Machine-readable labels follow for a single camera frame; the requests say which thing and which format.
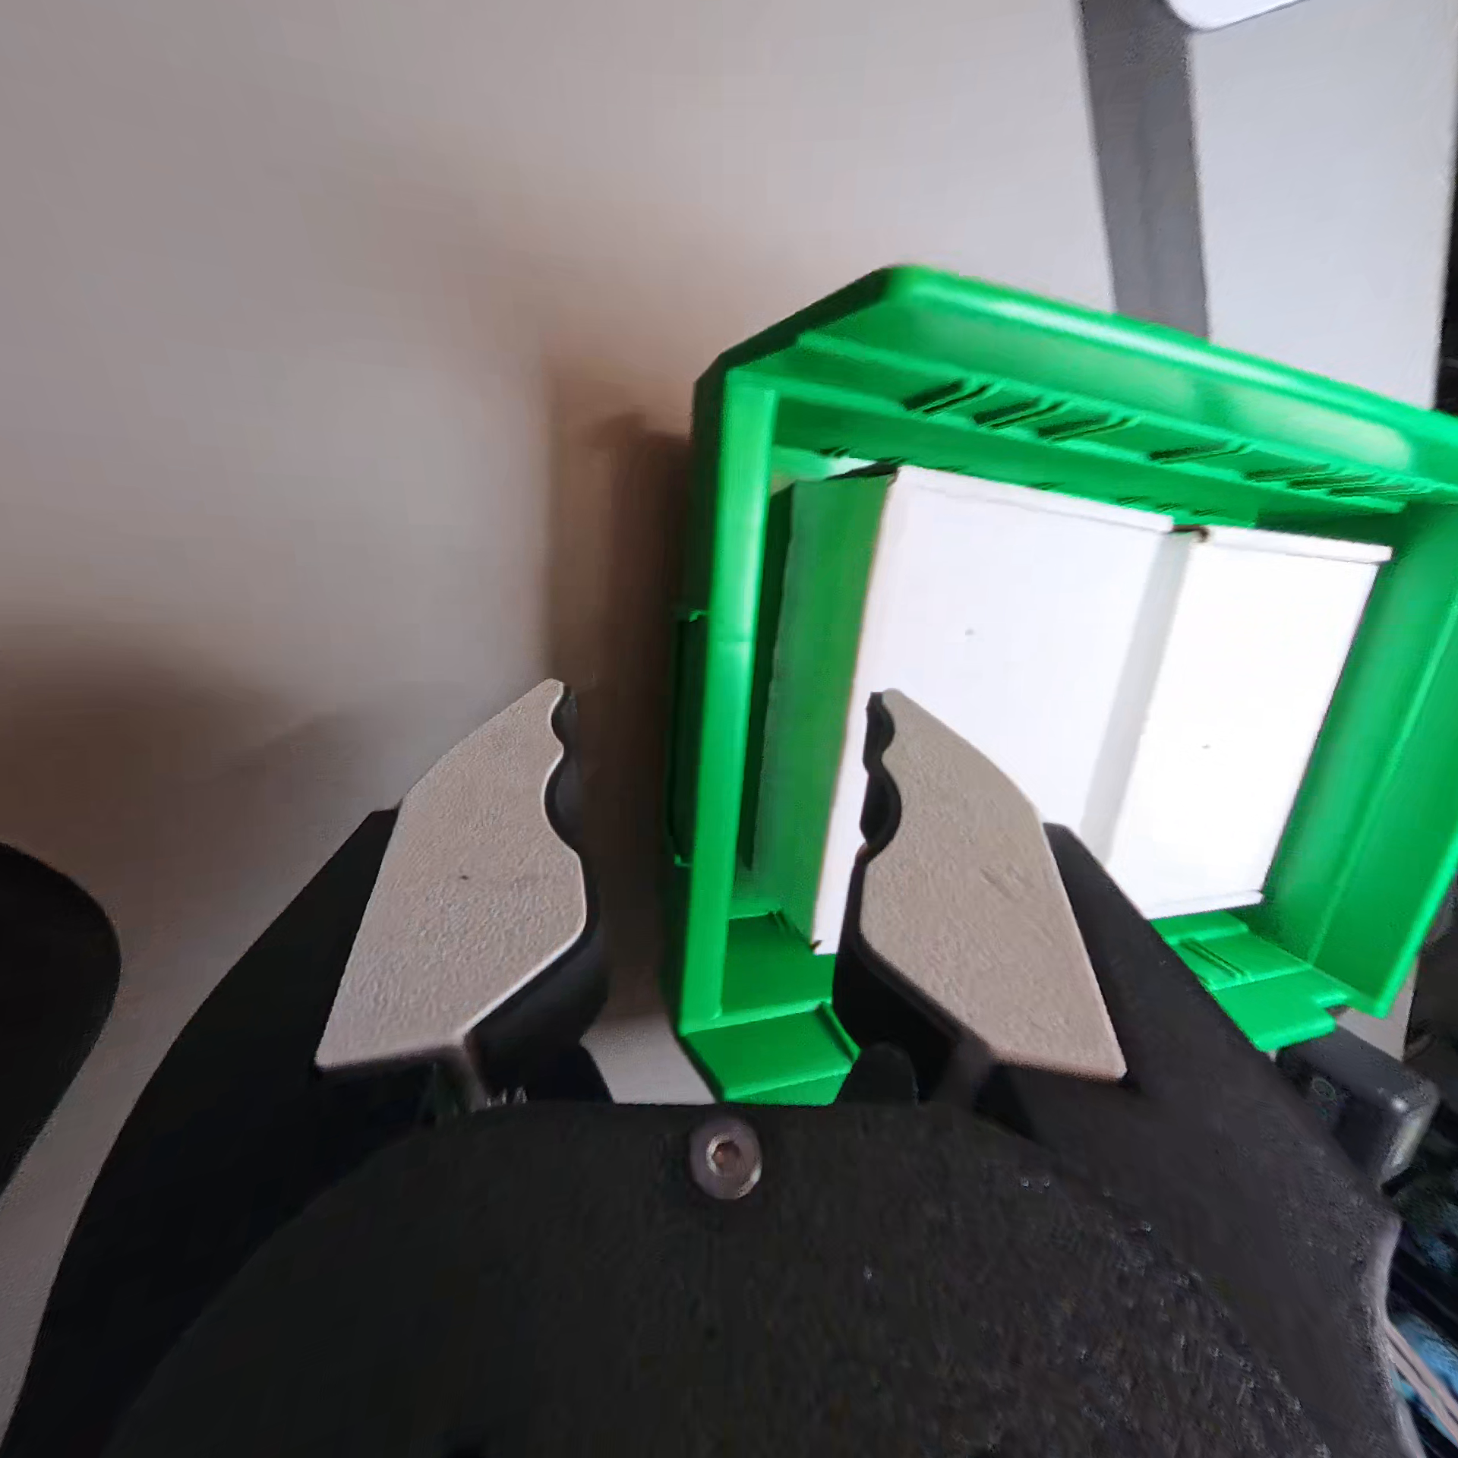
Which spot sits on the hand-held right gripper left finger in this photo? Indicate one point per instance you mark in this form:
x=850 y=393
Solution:
x=466 y=912

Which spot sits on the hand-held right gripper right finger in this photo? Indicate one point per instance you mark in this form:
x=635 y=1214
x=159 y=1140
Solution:
x=978 y=912

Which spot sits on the white cardboard mailer box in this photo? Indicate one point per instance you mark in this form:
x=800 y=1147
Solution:
x=1001 y=638
x=1253 y=707

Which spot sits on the green plastic bin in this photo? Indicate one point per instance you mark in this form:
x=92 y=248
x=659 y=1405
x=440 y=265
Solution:
x=729 y=570

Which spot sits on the grey desk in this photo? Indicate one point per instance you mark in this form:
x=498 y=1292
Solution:
x=284 y=343

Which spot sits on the black chair armrest pad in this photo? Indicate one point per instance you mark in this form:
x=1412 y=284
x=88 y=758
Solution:
x=45 y=1003

